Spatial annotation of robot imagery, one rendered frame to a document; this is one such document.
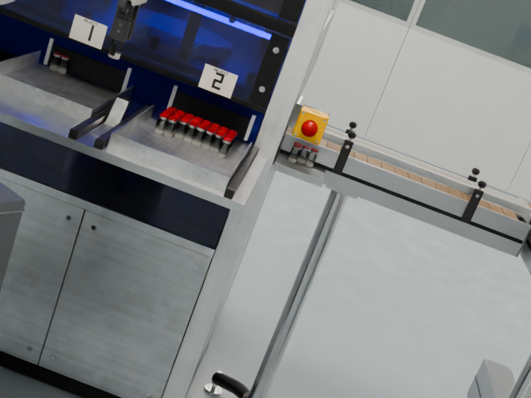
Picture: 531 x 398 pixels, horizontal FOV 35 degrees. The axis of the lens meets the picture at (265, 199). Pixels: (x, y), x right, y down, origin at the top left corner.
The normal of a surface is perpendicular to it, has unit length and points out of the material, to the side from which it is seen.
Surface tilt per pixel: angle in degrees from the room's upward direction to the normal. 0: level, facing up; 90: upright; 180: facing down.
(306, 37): 90
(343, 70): 90
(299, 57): 90
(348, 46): 90
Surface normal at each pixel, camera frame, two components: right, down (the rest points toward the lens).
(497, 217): -0.12, 0.28
